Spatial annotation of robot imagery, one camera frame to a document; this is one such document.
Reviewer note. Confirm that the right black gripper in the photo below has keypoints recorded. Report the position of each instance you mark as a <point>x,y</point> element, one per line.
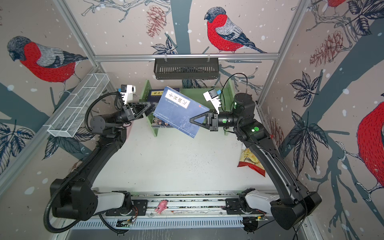
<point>213,121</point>

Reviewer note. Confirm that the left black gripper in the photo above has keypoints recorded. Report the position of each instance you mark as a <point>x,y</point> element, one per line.
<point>145,109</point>

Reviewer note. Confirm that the illustrated Chinese history book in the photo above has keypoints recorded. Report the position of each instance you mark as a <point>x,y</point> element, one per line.
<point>158,123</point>

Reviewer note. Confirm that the navy booklet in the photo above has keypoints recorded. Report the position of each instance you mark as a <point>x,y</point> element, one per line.
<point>176,110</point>
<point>153,95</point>

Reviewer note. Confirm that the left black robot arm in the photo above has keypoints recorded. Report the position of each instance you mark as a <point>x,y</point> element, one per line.
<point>112,131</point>

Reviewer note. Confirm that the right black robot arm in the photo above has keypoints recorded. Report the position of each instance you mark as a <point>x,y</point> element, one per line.
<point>295,201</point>

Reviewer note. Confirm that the green wooden shelf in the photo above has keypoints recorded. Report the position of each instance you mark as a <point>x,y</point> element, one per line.
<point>195,94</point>

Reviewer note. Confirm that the red Chuba chips bag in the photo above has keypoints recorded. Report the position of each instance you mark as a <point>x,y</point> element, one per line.
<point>248,159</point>

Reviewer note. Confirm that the pink pig toy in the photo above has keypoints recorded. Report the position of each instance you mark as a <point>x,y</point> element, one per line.
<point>163,205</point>

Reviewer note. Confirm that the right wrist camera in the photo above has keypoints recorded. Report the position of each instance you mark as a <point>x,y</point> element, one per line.
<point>213,96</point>

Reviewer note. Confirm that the black hanging wire basket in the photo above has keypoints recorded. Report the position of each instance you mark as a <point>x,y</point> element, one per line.
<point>186,69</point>

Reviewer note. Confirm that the white mesh wall tray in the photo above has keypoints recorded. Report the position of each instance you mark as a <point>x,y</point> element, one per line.
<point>72,116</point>

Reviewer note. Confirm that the aluminium mounting rail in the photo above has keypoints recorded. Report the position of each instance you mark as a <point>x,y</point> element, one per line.
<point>186,207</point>

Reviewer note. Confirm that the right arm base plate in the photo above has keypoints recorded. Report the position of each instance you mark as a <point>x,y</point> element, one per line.
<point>234,207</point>

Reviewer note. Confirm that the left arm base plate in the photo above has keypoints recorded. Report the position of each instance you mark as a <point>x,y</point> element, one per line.
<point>136,209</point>

